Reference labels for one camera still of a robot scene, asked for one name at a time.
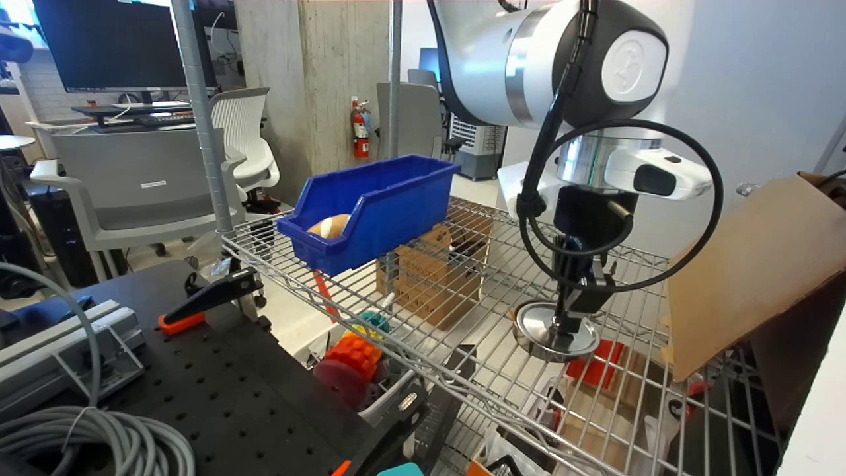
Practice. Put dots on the orange red toy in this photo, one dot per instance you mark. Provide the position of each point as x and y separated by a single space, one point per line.
347 369

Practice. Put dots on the red plastic object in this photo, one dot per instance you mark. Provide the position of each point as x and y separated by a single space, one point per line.
601 369

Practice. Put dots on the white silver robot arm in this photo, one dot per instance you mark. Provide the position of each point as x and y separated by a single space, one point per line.
584 74

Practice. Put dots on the orange black clamp left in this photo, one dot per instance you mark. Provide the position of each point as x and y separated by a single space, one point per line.
194 311

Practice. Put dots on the brown cardboard box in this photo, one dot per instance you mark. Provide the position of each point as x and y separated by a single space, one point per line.
440 275

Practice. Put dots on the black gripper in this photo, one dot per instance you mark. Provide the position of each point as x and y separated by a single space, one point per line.
589 223

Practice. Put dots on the blue plastic bin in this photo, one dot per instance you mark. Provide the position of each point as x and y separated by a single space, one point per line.
354 215

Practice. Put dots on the red fire extinguisher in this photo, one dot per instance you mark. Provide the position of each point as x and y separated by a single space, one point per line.
359 130

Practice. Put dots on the grey office chair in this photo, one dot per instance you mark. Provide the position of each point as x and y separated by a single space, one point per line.
131 189

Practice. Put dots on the wire shelf rack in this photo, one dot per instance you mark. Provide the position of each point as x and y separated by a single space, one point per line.
645 424

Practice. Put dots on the aluminium extrusion rail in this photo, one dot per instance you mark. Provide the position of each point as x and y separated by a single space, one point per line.
59 361

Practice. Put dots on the grey metal pole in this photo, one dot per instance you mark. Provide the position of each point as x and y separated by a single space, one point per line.
201 115

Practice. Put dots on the round metal lid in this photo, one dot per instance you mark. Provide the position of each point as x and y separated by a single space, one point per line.
550 338

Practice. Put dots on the brown cardboard sheet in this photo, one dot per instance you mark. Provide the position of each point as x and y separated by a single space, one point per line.
773 250

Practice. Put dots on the black monitor screen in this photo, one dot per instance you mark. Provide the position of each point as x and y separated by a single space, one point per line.
109 44

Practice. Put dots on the black perforated breadboard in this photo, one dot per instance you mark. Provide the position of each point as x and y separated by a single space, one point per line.
238 397

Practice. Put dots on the white office chair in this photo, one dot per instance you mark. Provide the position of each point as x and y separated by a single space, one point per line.
238 117

